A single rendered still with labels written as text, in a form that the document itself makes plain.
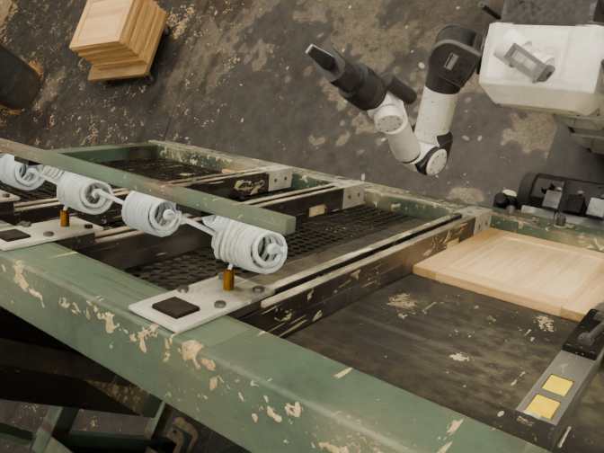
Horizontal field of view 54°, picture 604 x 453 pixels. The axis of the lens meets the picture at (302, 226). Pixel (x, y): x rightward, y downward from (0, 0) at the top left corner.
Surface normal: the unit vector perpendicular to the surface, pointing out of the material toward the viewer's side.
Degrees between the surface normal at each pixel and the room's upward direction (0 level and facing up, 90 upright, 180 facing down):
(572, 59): 23
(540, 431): 31
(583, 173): 0
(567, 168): 0
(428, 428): 59
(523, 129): 0
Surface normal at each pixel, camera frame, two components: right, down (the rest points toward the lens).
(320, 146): -0.48, -0.34
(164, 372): -0.60, 0.18
